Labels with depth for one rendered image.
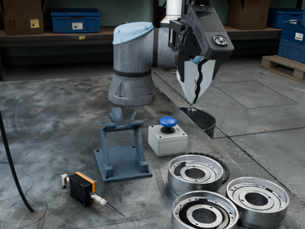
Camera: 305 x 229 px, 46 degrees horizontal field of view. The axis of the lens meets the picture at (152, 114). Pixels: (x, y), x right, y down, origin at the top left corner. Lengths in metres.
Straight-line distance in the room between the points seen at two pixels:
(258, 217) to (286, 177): 1.80
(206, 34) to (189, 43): 0.06
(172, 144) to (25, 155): 0.33
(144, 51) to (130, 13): 3.64
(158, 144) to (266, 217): 0.29
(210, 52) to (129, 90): 0.53
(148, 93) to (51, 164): 0.42
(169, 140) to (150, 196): 0.16
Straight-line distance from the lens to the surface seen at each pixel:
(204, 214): 0.63
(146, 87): 1.09
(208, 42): 0.59
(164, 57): 1.06
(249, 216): 0.63
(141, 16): 4.73
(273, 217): 0.64
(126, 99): 1.08
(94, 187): 0.66
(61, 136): 0.92
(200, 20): 0.63
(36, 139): 0.91
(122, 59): 1.07
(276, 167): 2.51
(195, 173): 0.74
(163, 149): 0.81
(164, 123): 0.81
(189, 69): 0.67
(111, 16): 4.63
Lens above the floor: 1.20
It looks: 23 degrees down
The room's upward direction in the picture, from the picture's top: 2 degrees clockwise
